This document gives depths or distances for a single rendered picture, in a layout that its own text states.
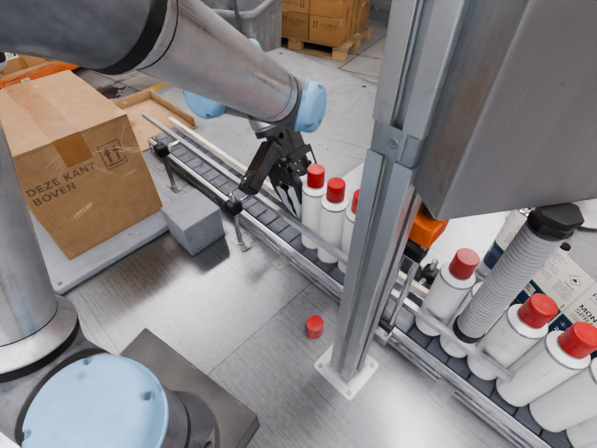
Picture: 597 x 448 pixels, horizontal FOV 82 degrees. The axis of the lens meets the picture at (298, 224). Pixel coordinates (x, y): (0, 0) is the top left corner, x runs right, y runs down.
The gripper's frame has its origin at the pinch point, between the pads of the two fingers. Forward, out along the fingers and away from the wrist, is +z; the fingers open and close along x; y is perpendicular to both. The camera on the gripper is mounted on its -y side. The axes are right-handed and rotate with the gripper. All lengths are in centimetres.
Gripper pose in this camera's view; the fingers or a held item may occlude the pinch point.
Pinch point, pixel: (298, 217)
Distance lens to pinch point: 75.4
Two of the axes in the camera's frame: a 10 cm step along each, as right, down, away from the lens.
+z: 3.6, 8.5, 3.9
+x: -6.2, -1.0, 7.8
